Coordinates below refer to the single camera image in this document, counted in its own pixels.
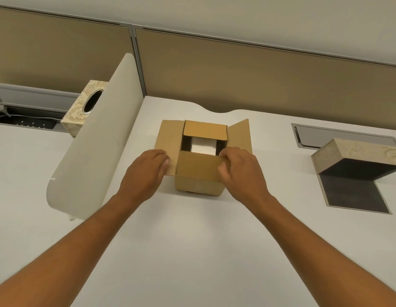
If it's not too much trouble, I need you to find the person's right hand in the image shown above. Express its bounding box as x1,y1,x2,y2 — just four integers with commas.
217,146,274,206

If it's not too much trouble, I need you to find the person's left hand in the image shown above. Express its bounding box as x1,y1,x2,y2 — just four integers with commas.
119,149,171,204

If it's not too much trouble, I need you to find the brown cardboard box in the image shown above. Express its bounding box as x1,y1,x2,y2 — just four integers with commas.
154,118,253,197

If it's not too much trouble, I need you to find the person's right forearm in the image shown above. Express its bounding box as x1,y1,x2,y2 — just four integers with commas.
245,195,396,307

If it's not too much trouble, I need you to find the person's left forearm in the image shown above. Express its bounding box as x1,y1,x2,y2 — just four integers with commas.
0,188,145,307

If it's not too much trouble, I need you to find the white item in box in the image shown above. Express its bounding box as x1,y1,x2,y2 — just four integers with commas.
190,137,218,156

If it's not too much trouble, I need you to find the white desk divider panel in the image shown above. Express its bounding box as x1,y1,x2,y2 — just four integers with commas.
46,53,145,222

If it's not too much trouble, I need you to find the beige patterned tissue box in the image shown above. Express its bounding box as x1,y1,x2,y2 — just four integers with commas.
60,80,109,138

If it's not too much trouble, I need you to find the wide brown partition panel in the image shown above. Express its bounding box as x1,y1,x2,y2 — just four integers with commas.
131,25,396,131

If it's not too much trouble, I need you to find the dark grey base panel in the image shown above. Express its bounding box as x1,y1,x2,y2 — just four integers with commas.
317,173,393,215

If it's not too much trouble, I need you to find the beige patterned box lid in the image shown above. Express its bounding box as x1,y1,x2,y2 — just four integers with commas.
310,138,396,181

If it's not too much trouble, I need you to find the narrow brown partition panel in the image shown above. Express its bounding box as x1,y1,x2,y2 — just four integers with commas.
0,6,135,94

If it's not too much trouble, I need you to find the grey desk cable slot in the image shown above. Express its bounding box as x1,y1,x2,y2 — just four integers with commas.
291,123,396,149

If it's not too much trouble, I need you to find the grey cable tray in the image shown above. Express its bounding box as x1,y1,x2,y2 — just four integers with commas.
0,82,80,133

